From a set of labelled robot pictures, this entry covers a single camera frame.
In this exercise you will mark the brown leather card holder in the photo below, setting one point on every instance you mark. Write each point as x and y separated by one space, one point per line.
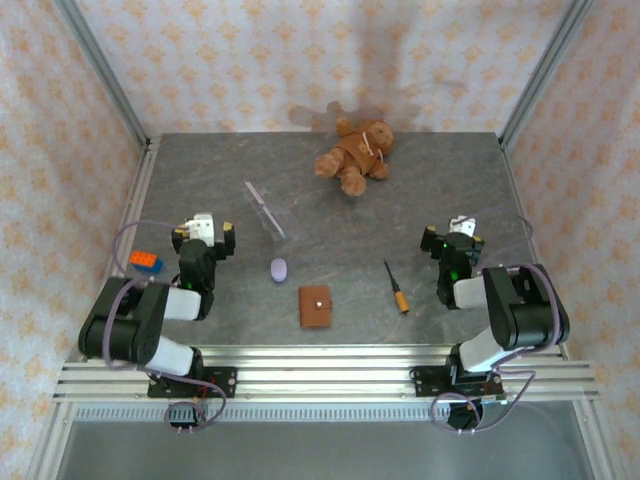
315 307

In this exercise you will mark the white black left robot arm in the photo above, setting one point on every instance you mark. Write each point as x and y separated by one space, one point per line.
150 320

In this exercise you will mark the blue toy brick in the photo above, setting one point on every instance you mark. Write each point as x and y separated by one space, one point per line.
156 267

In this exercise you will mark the orange toy brick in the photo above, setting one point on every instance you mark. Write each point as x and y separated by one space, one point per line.
144 257

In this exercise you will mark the lilac oval object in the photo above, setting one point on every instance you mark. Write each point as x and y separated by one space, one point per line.
279 270

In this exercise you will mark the brown teddy bear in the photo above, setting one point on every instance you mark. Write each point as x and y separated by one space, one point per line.
360 150

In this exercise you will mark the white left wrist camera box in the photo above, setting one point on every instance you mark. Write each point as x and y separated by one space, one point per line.
201 229

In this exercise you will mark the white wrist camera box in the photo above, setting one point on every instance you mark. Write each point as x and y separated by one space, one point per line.
462 226
201 229

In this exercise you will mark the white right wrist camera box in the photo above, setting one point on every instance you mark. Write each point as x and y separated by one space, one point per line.
462 226

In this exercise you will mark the aluminium side rail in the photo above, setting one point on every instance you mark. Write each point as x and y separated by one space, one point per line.
127 200
532 200

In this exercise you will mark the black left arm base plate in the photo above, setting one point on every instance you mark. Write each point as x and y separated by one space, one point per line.
225 380

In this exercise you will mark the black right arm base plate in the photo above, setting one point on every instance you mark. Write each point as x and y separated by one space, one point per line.
425 380

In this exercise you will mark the aluminium mounting rail beam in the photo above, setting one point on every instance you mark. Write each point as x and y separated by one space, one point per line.
325 372

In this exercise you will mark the aluminium frame post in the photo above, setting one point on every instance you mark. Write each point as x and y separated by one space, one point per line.
545 75
105 75

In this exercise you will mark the aluminium frame leg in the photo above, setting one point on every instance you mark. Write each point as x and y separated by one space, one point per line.
597 445
47 445

